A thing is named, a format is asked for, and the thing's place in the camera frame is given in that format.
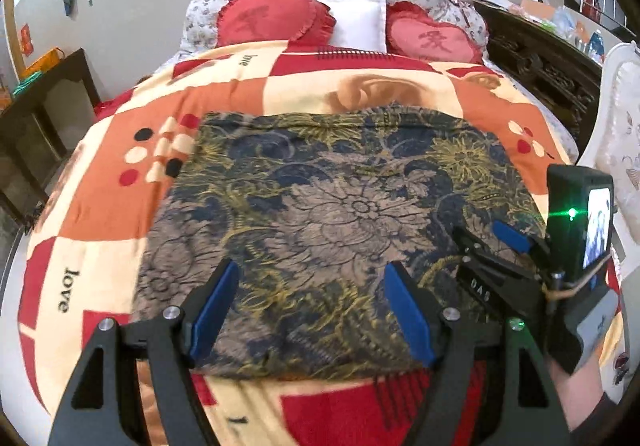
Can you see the dark carved wooden cabinet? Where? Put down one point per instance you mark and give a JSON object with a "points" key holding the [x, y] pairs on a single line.
{"points": [[561, 77]]}

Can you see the person's right hand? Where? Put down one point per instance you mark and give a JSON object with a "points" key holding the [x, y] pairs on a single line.
{"points": [[579, 393]]}

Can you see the red heart pillow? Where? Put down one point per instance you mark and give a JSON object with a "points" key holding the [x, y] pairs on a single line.
{"points": [[411, 32], [306, 21]]}

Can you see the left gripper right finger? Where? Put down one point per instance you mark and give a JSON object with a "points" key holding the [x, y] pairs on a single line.
{"points": [[488, 379]]}

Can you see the camera box with screen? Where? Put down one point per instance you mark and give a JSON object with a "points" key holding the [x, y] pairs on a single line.
{"points": [[579, 226]]}

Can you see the left red heart pillow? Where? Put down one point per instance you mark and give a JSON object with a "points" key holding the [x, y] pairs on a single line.
{"points": [[306, 21]]}

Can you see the white ornate floral chair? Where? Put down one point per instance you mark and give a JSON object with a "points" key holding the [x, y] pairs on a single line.
{"points": [[613, 148]]}

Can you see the right red heart pillow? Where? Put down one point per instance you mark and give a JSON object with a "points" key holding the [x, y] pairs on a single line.
{"points": [[411, 32]]}

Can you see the orange red love blanket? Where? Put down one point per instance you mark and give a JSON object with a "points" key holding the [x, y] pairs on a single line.
{"points": [[85, 252]]}

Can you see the dark floral patterned shirt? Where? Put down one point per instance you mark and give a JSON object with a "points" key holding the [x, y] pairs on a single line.
{"points": [[312, 208]]}

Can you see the dark wooden side table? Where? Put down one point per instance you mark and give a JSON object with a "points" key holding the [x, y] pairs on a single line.
{"points": [[38, 130]]}

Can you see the white square pillow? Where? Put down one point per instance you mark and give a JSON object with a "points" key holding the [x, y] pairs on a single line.
{"points": [[359, 24]]}

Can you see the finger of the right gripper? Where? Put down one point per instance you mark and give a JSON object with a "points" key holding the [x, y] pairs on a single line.
{"points": [[518, 241], [480, 245]]}

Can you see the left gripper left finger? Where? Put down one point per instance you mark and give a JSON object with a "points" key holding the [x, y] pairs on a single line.
{"points": [[102, 402]]}

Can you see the orange bag on table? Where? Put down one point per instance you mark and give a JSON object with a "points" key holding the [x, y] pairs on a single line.
{"points": [[43, 64]]}

